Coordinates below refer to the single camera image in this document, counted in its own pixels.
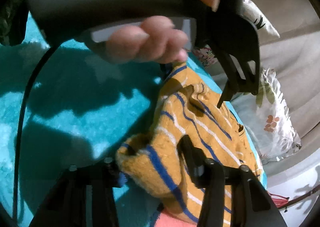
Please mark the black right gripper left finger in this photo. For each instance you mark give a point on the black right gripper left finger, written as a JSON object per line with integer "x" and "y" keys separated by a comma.
{"x": 82, "y": 196}

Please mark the white pillow with black print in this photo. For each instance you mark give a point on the white pillow with black print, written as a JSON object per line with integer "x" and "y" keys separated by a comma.
{"x": 266, "y": 32}

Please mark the turquoise fleece blanket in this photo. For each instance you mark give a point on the turquoise fleece blanket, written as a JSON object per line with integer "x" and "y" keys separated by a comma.
{"x": 79, "y": 111}

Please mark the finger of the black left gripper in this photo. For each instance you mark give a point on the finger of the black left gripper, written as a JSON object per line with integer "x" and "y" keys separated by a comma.
{"x": 228, "y": 92}

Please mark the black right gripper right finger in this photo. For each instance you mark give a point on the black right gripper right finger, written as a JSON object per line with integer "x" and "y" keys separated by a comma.
{"x": 251, "y": 203}

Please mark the white floral leaf pillow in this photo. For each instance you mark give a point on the white floral leaf pillow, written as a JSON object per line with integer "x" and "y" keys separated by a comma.
{"x": 267, "y": 120}

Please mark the orange striped knit sweater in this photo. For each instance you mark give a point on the orange striped knit sweater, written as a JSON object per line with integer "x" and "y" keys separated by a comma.
{"x": 185, "y": 106}

